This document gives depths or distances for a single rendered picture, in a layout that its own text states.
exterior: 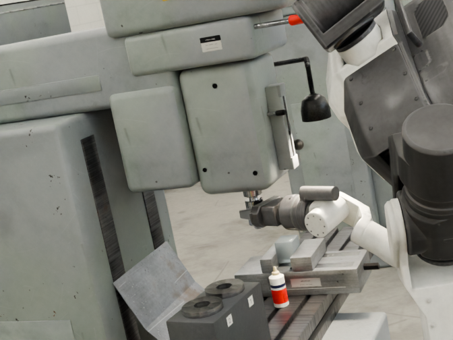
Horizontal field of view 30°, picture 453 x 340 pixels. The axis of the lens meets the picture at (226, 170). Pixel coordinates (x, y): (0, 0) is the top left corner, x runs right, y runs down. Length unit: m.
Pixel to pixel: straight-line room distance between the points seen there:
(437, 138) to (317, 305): 1.03
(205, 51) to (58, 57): 0.41
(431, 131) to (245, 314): 0.73
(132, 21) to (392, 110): 0.77
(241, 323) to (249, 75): 0.57
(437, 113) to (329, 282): 1.03
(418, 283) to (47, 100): 1.13
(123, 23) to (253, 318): 0.76
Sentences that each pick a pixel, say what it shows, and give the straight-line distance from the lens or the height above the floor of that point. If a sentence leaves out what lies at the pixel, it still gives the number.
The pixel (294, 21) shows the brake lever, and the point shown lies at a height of 1.70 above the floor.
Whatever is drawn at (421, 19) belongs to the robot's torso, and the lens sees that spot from 1.63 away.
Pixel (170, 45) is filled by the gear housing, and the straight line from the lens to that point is 2.02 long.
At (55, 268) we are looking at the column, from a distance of 2.21.
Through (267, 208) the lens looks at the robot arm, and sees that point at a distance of 2.08.
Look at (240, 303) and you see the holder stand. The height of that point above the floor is 1.14.
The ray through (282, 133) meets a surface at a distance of 2.06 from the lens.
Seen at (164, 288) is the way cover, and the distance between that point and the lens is 2.37.
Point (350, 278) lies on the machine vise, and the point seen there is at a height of 1.00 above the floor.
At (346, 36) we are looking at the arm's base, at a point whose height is 1.67.
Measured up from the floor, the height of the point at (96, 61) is 1.68.
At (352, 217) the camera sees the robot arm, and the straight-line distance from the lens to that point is 2.04.
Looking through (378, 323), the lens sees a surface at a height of 0.88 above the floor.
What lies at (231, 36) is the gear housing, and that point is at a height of 1.69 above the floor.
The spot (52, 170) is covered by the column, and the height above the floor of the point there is 1.45.
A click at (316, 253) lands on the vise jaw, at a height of 1.06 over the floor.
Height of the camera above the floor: 1.80
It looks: 12 degrees down
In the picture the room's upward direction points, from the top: 11 degrees counter-clockwise
